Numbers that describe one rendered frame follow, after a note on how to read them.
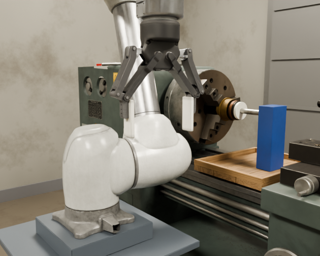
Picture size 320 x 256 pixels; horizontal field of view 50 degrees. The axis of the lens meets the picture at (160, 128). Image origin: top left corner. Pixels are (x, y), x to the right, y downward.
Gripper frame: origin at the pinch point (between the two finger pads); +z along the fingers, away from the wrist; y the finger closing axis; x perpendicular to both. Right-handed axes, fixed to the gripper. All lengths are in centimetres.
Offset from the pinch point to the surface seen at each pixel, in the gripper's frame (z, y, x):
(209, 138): 15, -54, -48
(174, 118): 7, -43, -56
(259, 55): -29, -236, -186
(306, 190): 17.1, -36.3, 8.5
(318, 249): 31, -38, 12
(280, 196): 19.7, -33.2, 3.6
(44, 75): -9, -52, -296
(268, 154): 17, -57, -21
